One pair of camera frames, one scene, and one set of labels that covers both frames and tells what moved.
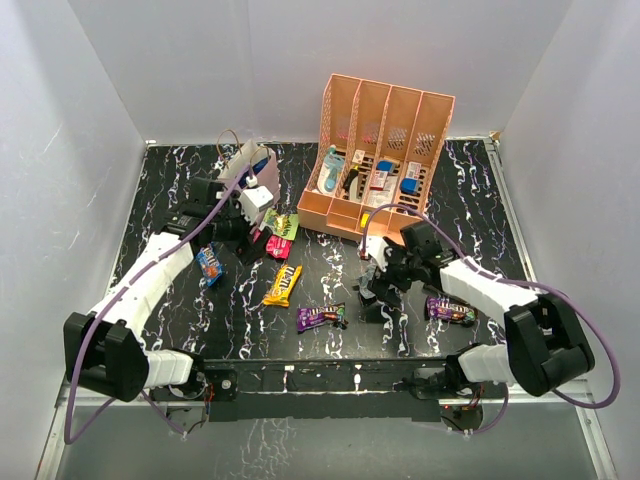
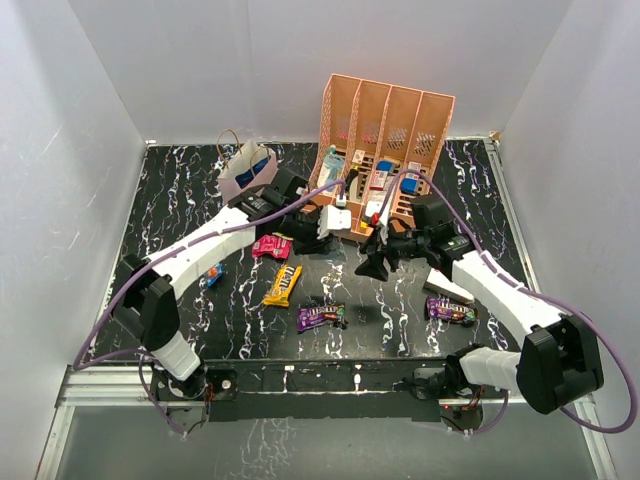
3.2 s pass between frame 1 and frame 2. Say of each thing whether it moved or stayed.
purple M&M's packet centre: stayed
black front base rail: stayed
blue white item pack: stayed
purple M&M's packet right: stayed
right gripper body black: moved
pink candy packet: stayed
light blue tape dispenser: stayed
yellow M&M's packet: stayed
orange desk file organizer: stayed
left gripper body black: moved
